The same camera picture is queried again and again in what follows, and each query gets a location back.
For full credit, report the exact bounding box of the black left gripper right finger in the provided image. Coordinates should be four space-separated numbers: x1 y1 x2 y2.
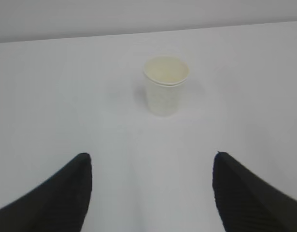
212 152 297 232

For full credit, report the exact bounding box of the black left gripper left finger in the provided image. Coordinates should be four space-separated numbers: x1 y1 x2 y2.
0 153 92 232

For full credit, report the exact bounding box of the white paper cup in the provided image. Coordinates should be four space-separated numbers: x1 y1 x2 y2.
143 56 189 116

